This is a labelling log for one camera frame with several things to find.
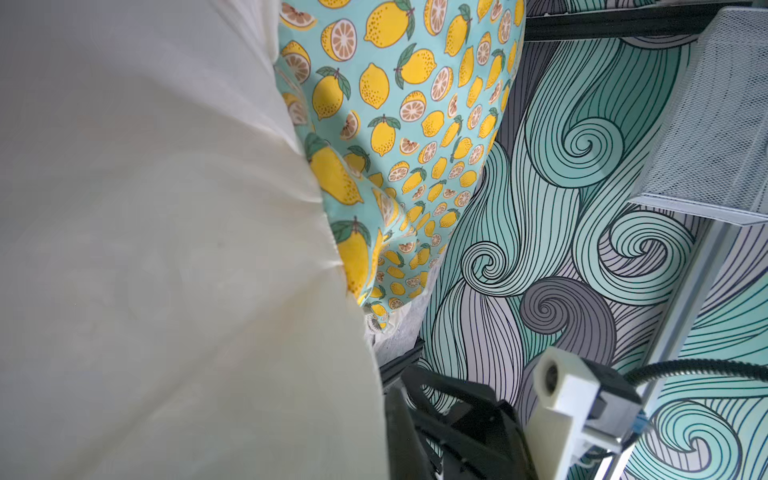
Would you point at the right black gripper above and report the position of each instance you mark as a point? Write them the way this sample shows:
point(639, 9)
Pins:
point(440, 427)

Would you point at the cream animal print pillow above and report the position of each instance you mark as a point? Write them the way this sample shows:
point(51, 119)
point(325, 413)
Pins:
point(172, 302)

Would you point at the lemon print teal pillow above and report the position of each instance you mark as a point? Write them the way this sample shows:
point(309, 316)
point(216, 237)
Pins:
point(396, 105)

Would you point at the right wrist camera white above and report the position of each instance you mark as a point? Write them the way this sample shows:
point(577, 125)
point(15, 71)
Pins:
point(585, 412)

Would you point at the aluminium rail right wall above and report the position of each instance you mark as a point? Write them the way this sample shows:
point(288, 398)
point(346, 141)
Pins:
point(705, 427)

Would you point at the clear acrylic wall holder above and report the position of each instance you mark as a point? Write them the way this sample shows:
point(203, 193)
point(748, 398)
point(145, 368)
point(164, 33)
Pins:
point(710, 159)

